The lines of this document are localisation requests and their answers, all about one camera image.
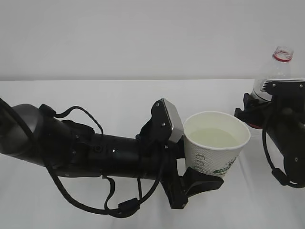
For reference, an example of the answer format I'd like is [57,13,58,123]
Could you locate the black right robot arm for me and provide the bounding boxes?
[234,93,305,188]

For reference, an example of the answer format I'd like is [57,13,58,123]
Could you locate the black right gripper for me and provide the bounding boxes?
[234,93,305,153]

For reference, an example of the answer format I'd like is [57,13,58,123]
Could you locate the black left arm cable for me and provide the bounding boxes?
[0,97,165,219]

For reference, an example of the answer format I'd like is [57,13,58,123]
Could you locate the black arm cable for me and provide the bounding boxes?
[0,97,165,219]
[262,116,305,189]

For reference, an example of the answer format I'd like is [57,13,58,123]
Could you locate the clear plastic water bottle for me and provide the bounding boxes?
[249,46,294,107]

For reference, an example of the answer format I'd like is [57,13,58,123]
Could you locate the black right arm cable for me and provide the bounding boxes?
[262,116,305,189]

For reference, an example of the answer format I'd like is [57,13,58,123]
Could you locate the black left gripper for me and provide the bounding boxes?
[142,140,225,210]

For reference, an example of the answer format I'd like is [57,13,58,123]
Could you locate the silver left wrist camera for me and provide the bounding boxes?
[139,98,183,143]

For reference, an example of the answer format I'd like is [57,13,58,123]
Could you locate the white paper cup green logo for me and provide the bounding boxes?
[183,111,251,178]

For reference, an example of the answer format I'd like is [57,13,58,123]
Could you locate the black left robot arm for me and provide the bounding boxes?
[0,98,224,218]

